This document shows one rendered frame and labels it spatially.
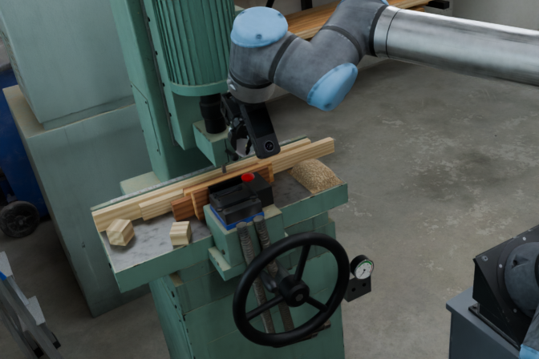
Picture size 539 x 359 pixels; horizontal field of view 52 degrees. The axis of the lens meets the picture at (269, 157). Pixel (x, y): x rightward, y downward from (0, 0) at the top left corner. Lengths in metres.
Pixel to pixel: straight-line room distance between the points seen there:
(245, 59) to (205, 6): 0.26
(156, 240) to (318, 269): 0.45
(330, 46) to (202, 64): 0.37
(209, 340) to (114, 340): 1.01
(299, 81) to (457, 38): 0.25
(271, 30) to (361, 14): 0.16
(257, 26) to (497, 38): 0.37
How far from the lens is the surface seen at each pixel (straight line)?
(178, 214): 1.35
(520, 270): 1.46
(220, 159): 1.34
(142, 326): 2.45
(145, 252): 1.29
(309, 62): 0.91
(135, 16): 1.42
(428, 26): 0.93
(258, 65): 0.94
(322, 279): 1.54
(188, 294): 1.36
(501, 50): 0.89
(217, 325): 1.45
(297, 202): 1.35
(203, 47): 1.19
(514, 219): 2.87
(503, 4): 4.87
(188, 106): 1.41
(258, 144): 1.06
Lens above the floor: 1.65
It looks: 29 degrees down
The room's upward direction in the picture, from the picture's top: 8 degrees counter-clockwise
